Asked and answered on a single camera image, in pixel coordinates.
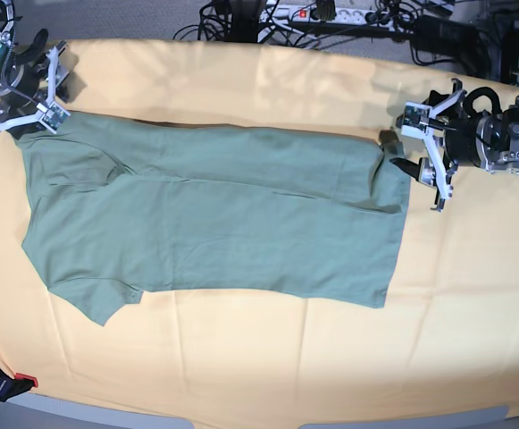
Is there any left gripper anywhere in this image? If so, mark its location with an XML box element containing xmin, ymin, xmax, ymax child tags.
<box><xmin>377</xmin><ymin>78</ymin><xmax>481</xmax><ymax>214</ymax></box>

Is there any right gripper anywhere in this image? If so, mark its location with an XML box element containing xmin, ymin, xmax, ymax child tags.
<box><xmin>0</xmin><ymin>29</ymin><xmax>71</xmax><ymax>139</ymax></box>

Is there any green T-shirt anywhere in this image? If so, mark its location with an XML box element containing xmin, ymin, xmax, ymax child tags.
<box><xmin>15</xmin><ymin>113</ymin><xmax>409</xmax><ymax>324</ymax></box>

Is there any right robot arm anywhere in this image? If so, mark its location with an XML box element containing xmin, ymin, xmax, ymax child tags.
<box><xmin>0</xmin><ymin>1</ymin><xmax>71</xmax><ymax>139</ymax></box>

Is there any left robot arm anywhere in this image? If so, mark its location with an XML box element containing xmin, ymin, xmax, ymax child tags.
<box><xmin>381</xmin><ymin>78</ymin><xmax>519</xmax><ymax>212</ymax></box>

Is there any black power adapter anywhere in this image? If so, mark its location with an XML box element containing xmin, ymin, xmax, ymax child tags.
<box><xmin>414</xmin><ymin>15</ymin><xmax>479</xmax><ymax>46</ymax></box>

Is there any white power strip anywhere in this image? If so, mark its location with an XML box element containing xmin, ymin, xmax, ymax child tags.
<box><xmin>260</xmin><ymin>2</ymin><xmax>394</xmax><ymax>28</ymax></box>

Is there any yellow table cloth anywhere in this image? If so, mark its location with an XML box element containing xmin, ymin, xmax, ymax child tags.
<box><xmin>0</xmin><ymin>40</ymin><xmax>519</xmax><ymax>428</ymax></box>

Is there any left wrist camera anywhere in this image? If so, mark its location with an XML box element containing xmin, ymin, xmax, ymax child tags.
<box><xmin>399</xmin><ymin>102</ymin><xmax>431</xmax><ymax>139</ymax></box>

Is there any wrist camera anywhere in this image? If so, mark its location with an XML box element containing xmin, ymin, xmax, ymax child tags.
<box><xmin>38</xmin><ymin>104</ymin><xmax>71</xmax><ymax>134</ymax></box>
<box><xmin>399</xmin><ymin>102</ymin><xmax>431</xmax><ymax>139</ymax></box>

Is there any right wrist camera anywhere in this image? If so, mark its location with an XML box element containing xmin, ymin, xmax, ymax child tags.
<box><xmin>38</xmin><ymin>104</ymin><xmax>71</xmax><ymax>134</ymax></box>

